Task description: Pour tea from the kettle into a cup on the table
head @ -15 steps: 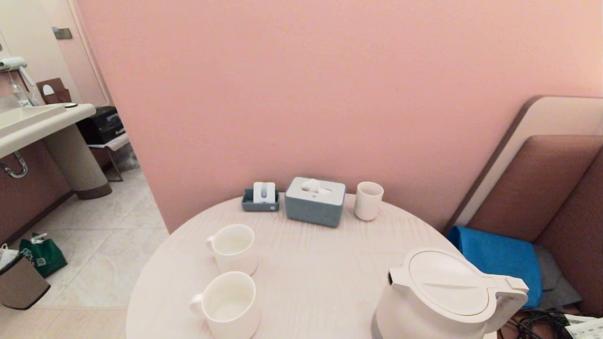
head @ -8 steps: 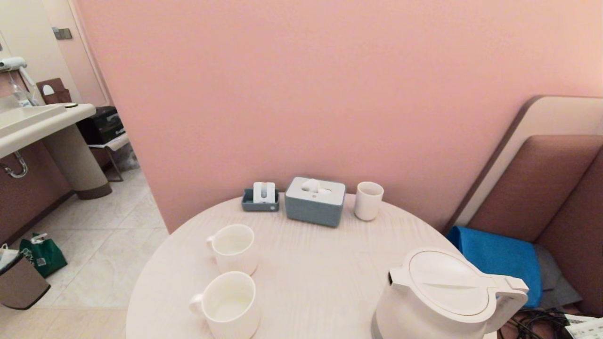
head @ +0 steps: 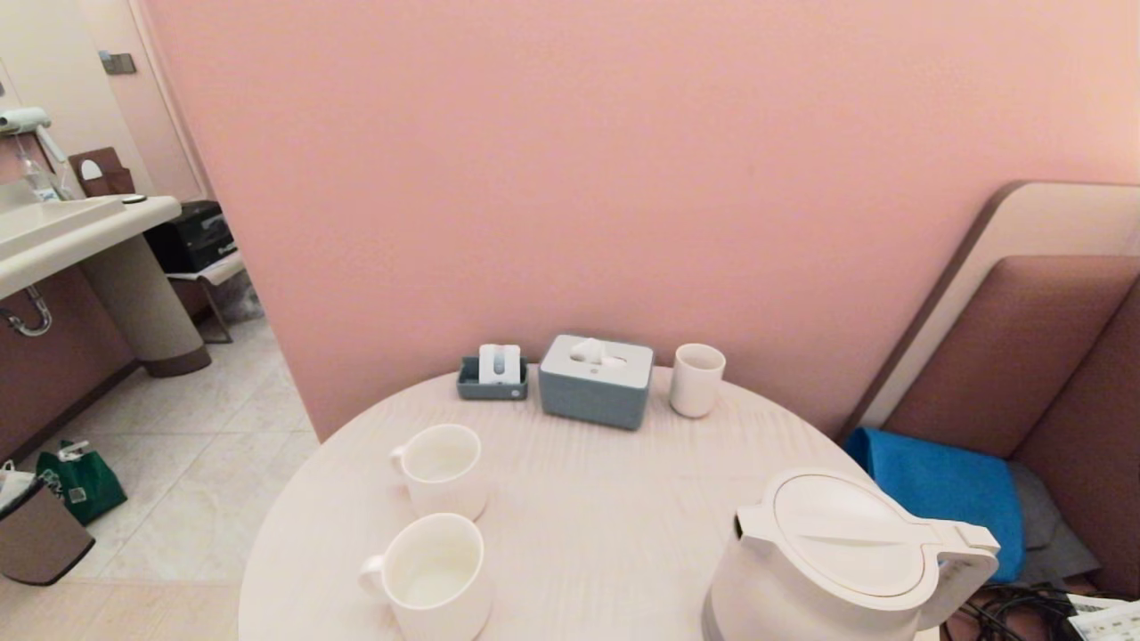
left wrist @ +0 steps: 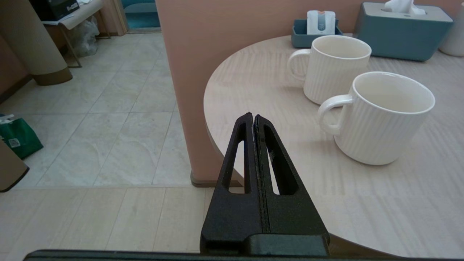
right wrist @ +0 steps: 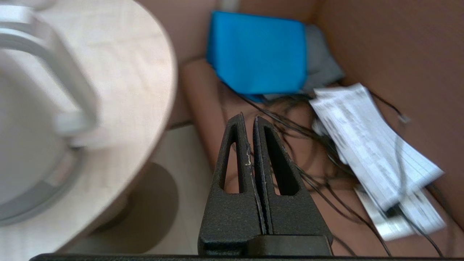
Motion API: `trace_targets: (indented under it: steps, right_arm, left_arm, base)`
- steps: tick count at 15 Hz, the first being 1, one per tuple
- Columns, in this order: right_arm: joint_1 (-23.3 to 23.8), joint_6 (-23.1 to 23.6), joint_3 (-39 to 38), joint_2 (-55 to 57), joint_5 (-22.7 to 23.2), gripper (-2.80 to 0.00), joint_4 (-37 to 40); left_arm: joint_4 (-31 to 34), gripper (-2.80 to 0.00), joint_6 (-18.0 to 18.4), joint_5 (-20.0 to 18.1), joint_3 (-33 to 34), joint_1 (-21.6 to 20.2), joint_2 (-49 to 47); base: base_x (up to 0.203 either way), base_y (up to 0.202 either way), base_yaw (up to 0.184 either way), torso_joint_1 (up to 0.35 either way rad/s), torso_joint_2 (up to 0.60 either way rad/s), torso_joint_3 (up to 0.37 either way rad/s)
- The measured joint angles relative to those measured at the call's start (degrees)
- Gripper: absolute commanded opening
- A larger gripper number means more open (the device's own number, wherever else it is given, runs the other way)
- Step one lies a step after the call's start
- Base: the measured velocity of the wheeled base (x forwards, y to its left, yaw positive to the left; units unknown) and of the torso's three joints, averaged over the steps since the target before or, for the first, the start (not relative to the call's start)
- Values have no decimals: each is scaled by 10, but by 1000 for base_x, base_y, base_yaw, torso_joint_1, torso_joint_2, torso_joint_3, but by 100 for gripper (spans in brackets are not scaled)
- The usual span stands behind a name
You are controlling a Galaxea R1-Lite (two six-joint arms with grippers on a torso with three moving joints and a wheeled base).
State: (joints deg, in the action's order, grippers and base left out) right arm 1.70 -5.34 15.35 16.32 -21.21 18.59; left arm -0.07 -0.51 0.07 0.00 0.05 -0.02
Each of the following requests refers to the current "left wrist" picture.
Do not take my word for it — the teal fixture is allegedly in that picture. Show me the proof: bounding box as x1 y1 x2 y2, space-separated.
121 0 161 29

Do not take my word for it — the small white side table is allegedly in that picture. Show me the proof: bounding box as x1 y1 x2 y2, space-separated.
42 0 111 68

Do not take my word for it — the small blue-grey tray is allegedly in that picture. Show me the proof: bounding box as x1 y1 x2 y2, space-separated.
291 19 344 48

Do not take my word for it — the white tissue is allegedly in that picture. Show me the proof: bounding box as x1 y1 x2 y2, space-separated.
384 0 426 15

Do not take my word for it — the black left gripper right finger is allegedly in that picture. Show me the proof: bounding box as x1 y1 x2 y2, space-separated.
254 115 330 236

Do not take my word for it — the white container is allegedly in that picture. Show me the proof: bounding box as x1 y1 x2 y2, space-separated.
439 4 464 57

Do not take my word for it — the black box device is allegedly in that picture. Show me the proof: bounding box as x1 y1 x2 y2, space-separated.
31 0 80 21

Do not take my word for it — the green shopping bag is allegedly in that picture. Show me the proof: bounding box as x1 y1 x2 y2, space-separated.
0 113 44 160

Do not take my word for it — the blue-grey tissue box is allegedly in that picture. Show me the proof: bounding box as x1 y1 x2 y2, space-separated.
353 2 453 61

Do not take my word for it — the white tea sachet pack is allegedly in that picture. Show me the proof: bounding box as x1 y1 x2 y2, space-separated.
307 10 336 35

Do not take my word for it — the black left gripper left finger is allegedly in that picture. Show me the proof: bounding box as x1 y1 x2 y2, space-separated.
200 112 263 254

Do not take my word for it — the clear plastic bag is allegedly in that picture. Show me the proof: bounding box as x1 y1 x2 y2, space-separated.
69 18 100 57

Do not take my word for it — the white ribbed mug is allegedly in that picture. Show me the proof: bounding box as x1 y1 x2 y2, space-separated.
287 35 373 105
318 71 436 166

